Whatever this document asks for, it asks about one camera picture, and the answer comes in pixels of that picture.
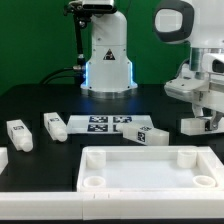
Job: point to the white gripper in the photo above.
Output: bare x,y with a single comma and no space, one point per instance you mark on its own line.
203,90

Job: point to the white desk top tray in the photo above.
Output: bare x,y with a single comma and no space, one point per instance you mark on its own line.
149,168

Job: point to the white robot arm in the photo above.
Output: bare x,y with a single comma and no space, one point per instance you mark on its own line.
197,22

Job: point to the white marker sheet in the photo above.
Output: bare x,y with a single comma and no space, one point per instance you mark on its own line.
102,124

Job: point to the white front border bar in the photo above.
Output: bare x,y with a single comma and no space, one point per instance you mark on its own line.
116,205

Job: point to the white left border block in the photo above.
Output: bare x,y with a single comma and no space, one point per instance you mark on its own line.
3,158

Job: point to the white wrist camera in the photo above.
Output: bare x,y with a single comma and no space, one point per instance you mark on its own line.
213,63

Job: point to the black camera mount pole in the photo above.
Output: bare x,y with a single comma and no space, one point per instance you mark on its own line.
82,11

